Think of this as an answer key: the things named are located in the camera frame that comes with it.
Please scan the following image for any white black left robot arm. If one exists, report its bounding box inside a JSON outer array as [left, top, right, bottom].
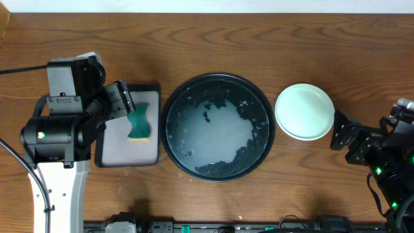
[[21, 80, 135, 232]]

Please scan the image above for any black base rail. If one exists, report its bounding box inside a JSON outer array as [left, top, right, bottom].
[[82, 212, 389, 233]]

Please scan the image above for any pale green plate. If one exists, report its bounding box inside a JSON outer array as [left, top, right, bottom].
[[274, 83, 335, 141]]

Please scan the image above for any round black tray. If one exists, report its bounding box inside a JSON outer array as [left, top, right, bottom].
[[160, 72, 276, 182]]

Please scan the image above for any green yellow sponge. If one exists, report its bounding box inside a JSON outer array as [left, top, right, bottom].
[[127, 104, 151, 141]]

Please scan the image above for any black rectangular water tray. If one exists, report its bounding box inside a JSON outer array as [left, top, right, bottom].
[[94, 82, 160, 168]]

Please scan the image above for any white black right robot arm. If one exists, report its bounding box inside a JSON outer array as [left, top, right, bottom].
[[331, 105, 413, 232]]

